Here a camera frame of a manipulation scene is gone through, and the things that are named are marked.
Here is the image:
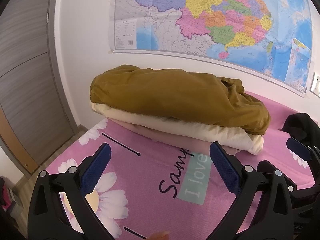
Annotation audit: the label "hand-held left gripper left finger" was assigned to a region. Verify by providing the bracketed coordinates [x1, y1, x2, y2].
[27, 142, 112, 240]

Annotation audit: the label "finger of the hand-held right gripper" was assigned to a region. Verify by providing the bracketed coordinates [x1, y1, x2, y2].
[257, 160, 298, 193]
[286, 137, 320, 173]

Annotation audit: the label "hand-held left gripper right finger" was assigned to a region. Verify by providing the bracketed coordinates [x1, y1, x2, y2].
[209, 141, 295, 240]

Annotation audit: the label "black garment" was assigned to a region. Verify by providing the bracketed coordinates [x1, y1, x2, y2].
[280, 113, 320, 145]

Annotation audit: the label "cream garment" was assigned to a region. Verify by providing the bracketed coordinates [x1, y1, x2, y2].
[90, 101, 264, 155]

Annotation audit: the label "olive green pants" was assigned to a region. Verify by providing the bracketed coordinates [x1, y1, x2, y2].
[89, 64, 272, 135]

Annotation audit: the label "person's left hand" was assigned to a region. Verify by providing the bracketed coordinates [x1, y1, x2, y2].
[149, 231, 171, 240]

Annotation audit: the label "pink floral bedsheet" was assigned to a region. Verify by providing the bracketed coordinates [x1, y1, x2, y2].
[37, 91, 318, 240]

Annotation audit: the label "light pink garment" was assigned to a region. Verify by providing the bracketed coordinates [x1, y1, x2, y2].
[110, 119, 240, 160]

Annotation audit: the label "grey plastic box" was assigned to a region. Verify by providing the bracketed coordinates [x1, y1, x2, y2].
[7, 192, 25, 216]

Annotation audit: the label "grey wooden door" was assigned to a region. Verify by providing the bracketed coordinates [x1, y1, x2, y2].
[0, 0, 83, 178]

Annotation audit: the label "white wall socket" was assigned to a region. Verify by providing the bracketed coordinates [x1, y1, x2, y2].
[310, 72, 320, 97]

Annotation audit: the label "colourful wall map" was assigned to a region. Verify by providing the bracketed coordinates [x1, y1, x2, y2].
[108, 0, 313, 98]

